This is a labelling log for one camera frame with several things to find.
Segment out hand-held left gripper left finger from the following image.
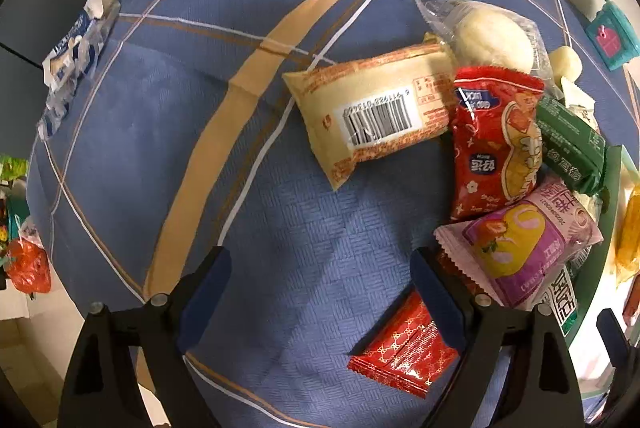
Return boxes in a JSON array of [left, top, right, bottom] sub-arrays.
[[57, 245, 233, 428]]

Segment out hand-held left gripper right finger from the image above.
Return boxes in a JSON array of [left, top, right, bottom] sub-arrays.
[[409, 247, 586, 428]]

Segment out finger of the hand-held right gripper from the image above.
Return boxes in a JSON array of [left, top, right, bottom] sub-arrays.
[[596, 308, 633, 389]]

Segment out red gold-patterned snack packet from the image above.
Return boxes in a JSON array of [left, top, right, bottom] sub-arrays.
[[347, 288, 460, 400]]

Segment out pink purple snack packet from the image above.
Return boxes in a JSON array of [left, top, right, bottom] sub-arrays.
[[434, 175, 604, 309]]

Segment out green tray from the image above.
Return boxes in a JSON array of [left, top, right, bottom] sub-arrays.
[[567, 144, 640, 414]]

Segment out large red snack packet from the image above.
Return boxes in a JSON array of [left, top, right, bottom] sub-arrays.
[[448, 66, 546, 223]]

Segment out white green-print snack packet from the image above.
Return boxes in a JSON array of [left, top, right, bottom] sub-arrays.
[[537, 265, 581, 349]]

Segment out yellow snack packet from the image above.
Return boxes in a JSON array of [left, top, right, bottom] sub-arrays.
[[614, 183, 640, 284]]

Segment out orange plastic bag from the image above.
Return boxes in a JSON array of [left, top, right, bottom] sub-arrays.
[[4, 238, 52, 294]]

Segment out green snack packet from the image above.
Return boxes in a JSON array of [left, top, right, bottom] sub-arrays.
[[536, 94, 607, 196]]

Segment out long beige barcode snack packet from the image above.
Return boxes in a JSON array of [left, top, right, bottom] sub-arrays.
[[282, 33, 458, 193]]

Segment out blue plaid tablecloth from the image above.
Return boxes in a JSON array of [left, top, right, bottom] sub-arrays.
[[27, 0, 633, 428]]

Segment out small round white pastry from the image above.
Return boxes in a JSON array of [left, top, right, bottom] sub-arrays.
[[549, 47, 583, 84]]

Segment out clear-wrapped round pastry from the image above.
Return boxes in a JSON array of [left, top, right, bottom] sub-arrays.
[[412, 0, 556, 84]]

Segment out blue white tissue pack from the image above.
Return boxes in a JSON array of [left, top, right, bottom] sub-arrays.
[[37, 0, 122, 140]]

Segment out teal toy house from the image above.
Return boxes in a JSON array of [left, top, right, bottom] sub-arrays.
[[586, 0, 640, 71]]

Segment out dark grey cabinet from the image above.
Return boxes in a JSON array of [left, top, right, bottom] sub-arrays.
[[0, 0, 96, 159]]

